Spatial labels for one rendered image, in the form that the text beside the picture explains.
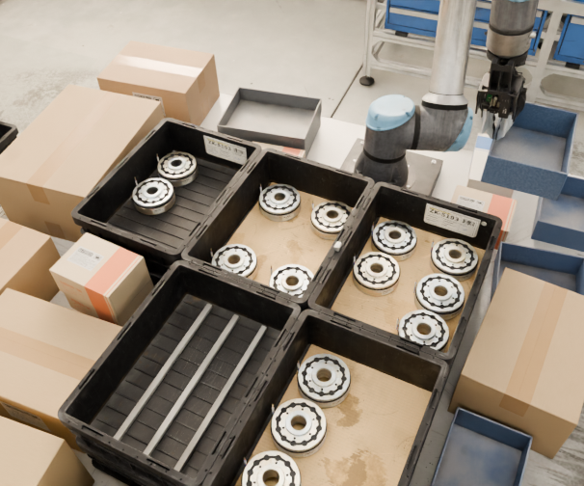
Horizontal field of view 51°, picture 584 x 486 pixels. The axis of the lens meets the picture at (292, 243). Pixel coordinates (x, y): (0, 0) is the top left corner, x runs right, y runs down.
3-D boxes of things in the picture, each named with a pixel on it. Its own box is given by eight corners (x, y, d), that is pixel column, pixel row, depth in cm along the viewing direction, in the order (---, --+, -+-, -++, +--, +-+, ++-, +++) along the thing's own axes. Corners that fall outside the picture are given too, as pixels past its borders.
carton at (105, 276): (60, 290, 137) (48, 269, 131) (95, 254, 144) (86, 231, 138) (117, 318, 132) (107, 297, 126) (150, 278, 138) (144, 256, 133)
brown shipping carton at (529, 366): (490, 309, 148) (505, 266, 136) (585, 345, 141) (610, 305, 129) (446, 411, 131) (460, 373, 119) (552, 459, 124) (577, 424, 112)
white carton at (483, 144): (472, 156, 184) (478, 132, 177) (514, 164, 181) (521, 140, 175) (463, 202, 172) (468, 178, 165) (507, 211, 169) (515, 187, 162)
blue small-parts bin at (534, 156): (497, 122, 137) (505, 96, 131) (568, 139, 133) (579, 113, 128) (479, 181, 125) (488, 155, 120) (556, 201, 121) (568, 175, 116)
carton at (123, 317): (70, 307, 143) (61, 287, 138) (106, 271, 150) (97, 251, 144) (123, 336, 138) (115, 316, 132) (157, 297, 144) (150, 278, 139)
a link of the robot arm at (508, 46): (493, 13, 111) (541, 17, 108) (491, 36, 115) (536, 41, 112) (484, 34, 107) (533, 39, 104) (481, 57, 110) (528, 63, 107)
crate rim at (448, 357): (376, 187, 147) (377, 179, 146) (502, 226, 138) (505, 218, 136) (305, 312, 124) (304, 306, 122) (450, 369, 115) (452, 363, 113)
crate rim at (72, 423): (178, 264, 134) (176, 256, 132) (304, 312, 124) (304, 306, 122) (56, 421, 110) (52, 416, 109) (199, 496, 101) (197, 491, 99)
